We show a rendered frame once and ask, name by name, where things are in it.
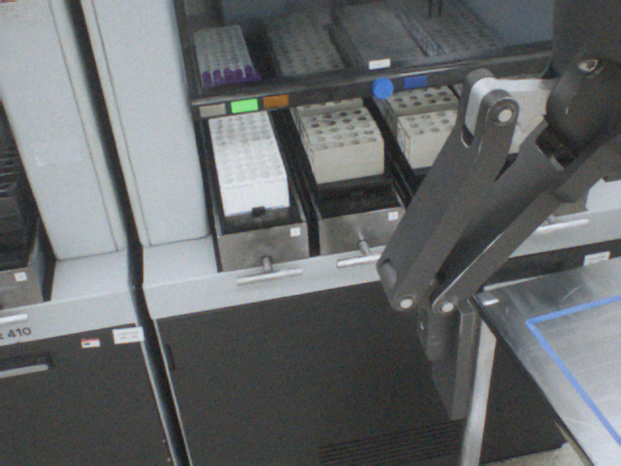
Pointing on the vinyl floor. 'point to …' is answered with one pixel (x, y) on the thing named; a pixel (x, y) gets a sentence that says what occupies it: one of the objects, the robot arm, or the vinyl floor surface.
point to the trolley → (556, 356)
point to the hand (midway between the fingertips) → (582, 355)
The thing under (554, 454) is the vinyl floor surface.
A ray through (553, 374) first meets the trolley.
